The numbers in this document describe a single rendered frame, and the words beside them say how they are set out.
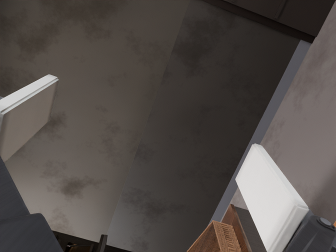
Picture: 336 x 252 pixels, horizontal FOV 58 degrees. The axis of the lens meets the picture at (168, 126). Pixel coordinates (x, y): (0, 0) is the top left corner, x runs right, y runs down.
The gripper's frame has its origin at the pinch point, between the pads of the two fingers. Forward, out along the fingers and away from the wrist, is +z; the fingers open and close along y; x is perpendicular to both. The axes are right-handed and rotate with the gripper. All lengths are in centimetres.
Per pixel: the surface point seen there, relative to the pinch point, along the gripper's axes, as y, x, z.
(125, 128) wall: -2, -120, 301
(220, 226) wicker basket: 80, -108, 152
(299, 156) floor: 149, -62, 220
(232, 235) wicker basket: 88, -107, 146
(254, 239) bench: 100, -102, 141
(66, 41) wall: -84, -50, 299
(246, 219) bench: 100, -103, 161
